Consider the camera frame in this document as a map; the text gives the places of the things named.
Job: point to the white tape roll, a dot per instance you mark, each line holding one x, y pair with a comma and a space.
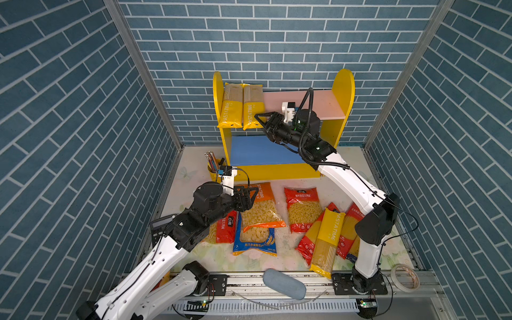
405, 278

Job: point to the black calculator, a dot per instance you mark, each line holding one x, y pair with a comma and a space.
159, 225

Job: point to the yellow pencil cup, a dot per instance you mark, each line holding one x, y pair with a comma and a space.
214, 176

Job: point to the yellow spaghetti bag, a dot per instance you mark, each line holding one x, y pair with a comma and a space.
231, 115
253, 104
326, 243

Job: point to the red fusilli bag centre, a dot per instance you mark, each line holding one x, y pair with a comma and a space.
303, 208

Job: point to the orange macaroni bag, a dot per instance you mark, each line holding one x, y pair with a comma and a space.
264, 212

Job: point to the red spaghetti bag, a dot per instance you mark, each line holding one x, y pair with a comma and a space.
348, 234
306, 245

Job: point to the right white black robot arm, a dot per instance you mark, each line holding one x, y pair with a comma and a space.
380, 209

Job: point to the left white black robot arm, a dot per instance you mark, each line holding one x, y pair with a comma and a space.
139, 296

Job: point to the blue macaroni bag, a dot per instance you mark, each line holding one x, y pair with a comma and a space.
261, 239

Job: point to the red fusilli bag left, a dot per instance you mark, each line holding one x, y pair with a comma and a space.
223, 231

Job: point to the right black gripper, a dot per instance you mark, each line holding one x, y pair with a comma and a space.
273, 123

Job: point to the red fusilli bag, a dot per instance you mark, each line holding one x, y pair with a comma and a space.
303, 208
223, 231

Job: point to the grey blue pouch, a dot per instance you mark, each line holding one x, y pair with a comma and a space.
284, 284

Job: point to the dark blue spaghetti bag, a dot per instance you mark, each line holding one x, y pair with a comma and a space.
352, 254

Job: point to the aluminium rail base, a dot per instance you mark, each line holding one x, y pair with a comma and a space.
273, 292

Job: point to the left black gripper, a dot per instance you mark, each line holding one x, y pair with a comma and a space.
246, 203

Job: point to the yellow pink blue shelf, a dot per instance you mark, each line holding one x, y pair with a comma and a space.
264, 160

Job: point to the coloured pencils bunch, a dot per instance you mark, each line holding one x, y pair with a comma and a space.
214, 164

